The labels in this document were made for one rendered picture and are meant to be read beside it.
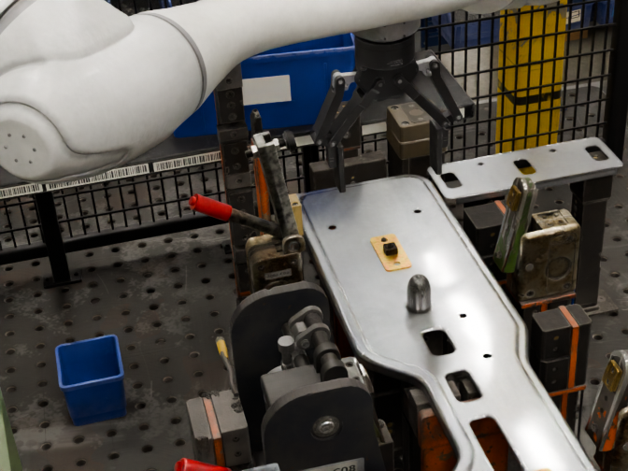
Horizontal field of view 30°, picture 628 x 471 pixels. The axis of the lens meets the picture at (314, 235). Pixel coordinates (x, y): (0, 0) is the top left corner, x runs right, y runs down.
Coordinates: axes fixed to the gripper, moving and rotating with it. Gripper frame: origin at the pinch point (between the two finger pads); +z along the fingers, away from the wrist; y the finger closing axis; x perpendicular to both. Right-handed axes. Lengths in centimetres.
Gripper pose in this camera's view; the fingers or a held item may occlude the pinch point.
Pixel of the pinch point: (388, 170)
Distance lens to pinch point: 156.6
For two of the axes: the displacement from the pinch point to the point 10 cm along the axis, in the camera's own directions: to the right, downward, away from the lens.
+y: 9.7, -1.9, 1.7
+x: -2.5, -5.4, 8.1
